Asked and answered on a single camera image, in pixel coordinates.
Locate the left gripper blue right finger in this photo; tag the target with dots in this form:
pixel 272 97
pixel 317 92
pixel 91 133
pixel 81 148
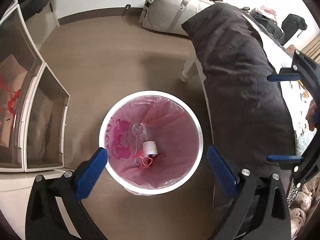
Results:
pixel 223 173

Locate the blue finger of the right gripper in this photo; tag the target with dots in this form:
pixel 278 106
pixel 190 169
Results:
pixel 284 77
pixel 284 158

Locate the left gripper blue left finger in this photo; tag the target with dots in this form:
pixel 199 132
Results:
pixel 88 172

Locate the white paper cup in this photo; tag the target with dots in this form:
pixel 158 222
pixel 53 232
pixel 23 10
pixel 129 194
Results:
pixel 149 148

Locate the clear plastic blister package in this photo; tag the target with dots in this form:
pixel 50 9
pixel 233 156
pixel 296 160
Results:
pixel 140 134

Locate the white trash bin pink liner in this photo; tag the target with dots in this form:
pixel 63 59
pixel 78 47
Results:
pixel 171 124

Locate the person's right hand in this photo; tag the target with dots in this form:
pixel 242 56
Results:
pixel 309 117

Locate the houndstooth grey bed cover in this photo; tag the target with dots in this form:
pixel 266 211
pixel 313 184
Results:
pixel 292 95

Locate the dark grey mattress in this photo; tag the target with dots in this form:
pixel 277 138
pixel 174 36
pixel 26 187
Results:
pixel 249 117

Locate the tall black fabric bag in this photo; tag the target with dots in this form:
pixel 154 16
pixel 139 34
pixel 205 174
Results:
pixel 291 25

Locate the pink clothes pile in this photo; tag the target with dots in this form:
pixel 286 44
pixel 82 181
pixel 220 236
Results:
pixel 268 12

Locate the white bed leg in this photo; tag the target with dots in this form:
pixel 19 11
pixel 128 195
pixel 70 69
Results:
pixel 190 69

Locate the white drawer storage unit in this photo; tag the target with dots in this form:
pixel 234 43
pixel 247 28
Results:
pixel 34 103

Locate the grey zip storage bag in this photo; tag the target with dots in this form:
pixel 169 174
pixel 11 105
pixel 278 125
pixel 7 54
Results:
pixel 167 16

